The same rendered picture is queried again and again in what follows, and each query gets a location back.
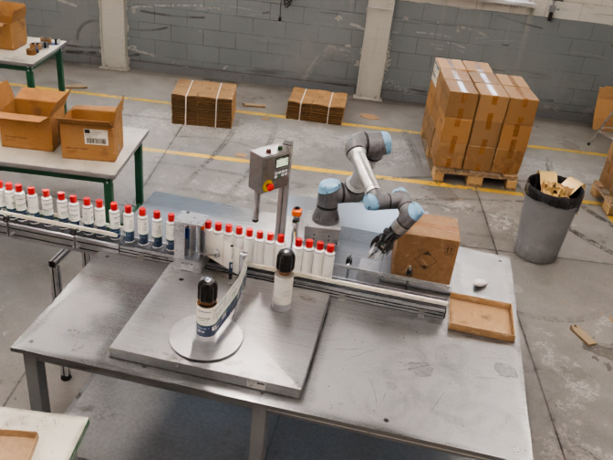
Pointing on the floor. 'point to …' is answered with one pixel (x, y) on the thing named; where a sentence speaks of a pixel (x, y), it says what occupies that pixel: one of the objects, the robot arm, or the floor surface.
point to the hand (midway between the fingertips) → (369, 255)
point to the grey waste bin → (542, 231)
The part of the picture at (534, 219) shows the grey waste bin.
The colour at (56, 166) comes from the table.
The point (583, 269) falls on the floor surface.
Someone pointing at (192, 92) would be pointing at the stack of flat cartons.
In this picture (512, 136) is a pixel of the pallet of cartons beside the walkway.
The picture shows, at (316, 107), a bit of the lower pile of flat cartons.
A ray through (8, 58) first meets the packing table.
